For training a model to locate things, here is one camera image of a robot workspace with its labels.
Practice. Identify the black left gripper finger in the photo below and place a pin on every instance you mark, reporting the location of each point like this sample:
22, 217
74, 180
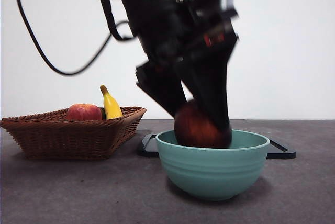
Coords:
212, 82
162, 88

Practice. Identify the dark red plum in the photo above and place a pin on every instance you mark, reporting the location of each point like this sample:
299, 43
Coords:
195, 129

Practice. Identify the teal ribbed bowl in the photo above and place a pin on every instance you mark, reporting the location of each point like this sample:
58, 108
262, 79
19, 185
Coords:
212, 174

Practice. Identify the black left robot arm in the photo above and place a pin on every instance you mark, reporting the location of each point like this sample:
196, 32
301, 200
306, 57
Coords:
146, 12

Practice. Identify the yellow banana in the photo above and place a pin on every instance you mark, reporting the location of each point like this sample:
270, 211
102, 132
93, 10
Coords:
111, 106

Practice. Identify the black rectangular tray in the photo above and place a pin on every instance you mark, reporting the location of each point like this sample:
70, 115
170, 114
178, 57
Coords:
147, 149

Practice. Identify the dark green fruit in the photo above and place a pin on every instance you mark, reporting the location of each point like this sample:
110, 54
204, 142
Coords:
104, 115

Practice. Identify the red orange peach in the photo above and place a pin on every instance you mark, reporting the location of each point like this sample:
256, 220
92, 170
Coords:
83, 111

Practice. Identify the brown wicker basket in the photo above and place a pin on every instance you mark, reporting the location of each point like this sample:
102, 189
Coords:
65, 140

